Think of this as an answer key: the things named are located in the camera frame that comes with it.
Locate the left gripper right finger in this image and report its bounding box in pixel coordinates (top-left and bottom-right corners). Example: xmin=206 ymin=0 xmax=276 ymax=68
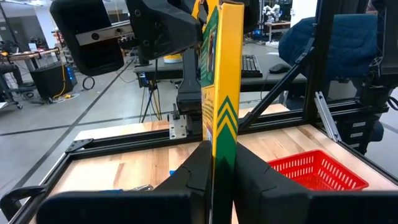
xmin=231 ymin=142 xmax=312 ymax=224

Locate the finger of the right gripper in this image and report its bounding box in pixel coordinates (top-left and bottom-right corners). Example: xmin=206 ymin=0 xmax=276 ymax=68
xmin=244 ymin=0 xmax=260 ymax=34
xmin=125 ymin=0 xmax=203 ymax=61

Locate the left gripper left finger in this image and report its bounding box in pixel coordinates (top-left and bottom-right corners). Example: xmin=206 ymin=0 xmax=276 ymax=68
xmin=154 ymin=140 xmax=215 ymax=224

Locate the yellow crayon box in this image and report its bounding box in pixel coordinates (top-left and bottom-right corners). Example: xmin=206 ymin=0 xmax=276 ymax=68
xmin=192 ymin=0 xmax=245 ymax=224

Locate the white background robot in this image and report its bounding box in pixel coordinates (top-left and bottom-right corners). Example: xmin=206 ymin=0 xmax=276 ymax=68
xmin=262 ymin=2 xmax=282 ymax=24

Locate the yellow round object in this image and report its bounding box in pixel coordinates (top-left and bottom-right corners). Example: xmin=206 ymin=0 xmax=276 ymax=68
xmin=163 ymin=53 xmax=183 ymax=64

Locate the black box on floor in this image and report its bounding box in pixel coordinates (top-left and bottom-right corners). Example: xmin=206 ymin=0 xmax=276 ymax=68
xmin=30 ymin=61 xmax=78 ymax=100

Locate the black keyboard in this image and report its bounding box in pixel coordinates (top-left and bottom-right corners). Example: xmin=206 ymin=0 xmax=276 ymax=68
xmin=241 ymin=54 xmax=264 ymax=78

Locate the black computer mouse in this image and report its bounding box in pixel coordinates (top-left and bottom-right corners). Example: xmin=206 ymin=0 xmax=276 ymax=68
xmin=268 ymin=63 xmax=292 ymax=75

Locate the cluttered workbench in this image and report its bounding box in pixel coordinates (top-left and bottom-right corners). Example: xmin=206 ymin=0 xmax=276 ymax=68
xmin=0 ymin=29 xmax=62 ymax=108

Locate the red mesh plastic basket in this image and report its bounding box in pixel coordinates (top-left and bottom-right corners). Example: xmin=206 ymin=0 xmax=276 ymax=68
xmin=267 ymin=149 xmax=370 ymax=191

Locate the dark grey desk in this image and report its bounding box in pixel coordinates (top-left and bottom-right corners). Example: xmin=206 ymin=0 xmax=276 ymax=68
xmin=132 ymin=46 xmax=308 ymax=93

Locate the blue office chair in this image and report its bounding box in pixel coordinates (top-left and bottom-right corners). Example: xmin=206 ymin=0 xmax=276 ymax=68
xmin=278 ymin=12 xmax=385 ymax=142

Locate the silver aluminium bar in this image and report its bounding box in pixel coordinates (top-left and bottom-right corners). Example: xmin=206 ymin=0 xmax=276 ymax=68
xmin=313 ymin=91 xmax=342 ymax=143

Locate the black drawer unit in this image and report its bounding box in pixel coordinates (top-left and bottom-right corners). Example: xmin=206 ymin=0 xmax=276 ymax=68
xmin=335 ymin=111 xmax=385 ymax=156

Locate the silver metal bracket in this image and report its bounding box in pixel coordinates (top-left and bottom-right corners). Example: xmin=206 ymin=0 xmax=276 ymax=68
xmin=169 ymin=111 xmax=188 ymax=140

